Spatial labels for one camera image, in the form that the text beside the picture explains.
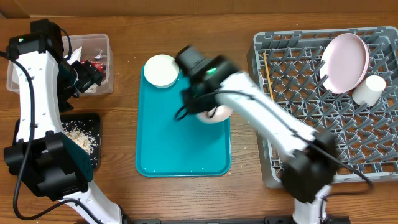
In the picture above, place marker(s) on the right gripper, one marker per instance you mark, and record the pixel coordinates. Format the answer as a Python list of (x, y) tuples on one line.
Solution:
[(191, 107)]

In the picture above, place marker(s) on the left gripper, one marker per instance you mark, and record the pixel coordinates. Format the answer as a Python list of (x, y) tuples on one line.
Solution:
[(89, 74)]

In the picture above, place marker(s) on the red snack wrapper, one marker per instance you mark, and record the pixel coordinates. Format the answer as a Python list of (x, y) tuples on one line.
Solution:
[(101, 67)]

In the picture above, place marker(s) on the white napkin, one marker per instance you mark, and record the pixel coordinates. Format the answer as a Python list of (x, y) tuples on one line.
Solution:
[(76, 56)]

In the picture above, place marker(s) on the pink bowl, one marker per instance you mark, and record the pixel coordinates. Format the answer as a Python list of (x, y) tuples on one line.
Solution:
[(216, 115)]

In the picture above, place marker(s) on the white bowl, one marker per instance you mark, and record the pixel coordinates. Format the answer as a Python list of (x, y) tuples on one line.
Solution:
[(161, 71)]

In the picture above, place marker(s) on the food scraps pile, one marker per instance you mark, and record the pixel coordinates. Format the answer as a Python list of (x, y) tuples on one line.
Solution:
[(82, 134)]

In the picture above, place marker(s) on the wooden chopstick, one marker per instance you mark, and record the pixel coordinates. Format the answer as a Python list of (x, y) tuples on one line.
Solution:
[(269, 81)]

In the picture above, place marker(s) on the white round plate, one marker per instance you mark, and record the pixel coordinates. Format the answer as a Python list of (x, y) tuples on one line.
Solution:
[(346, 60)]

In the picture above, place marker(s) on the white paper cup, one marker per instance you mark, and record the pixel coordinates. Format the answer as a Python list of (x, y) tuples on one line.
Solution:
[(369, 91)]

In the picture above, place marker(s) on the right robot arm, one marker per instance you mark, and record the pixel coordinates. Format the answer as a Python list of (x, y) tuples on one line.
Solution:
[(308, 156)]

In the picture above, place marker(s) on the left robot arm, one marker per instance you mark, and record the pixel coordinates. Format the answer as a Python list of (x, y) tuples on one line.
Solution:
[(46, 83)]

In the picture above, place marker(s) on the grey dishwasher rack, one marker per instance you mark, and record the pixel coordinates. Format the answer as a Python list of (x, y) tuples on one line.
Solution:
[(367, 136)]

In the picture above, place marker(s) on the small clear wrapper piece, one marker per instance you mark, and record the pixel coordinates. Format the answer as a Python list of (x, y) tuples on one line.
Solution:
[(99, 55)]

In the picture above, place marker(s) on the clear plastic bin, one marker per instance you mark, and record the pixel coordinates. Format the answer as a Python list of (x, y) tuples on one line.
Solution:
[(89, 43)]

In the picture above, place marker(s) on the black plastic tray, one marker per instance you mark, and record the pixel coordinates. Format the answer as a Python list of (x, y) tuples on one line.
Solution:
[(93, 124)]

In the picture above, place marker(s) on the teal serving tray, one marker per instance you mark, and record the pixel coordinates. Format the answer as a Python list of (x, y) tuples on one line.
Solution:
[(166, 147)]

